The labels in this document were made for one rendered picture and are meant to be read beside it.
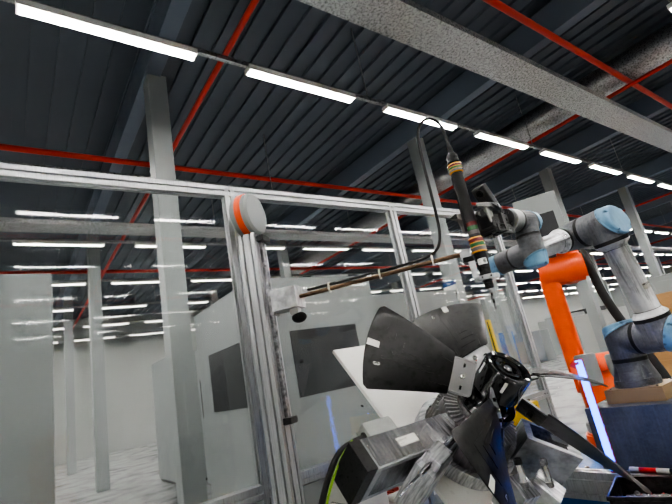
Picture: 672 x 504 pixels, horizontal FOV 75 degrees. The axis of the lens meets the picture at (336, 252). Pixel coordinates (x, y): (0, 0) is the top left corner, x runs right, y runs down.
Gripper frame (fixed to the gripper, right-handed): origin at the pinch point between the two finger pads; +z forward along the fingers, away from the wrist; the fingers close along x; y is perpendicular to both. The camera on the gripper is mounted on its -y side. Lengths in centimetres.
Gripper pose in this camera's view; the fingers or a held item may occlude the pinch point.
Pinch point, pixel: (464, 210)
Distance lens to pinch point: 133.7
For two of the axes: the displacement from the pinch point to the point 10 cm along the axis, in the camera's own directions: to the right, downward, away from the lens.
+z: -8.1, -0.1, -5.9
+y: 1.8, 9.5, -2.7
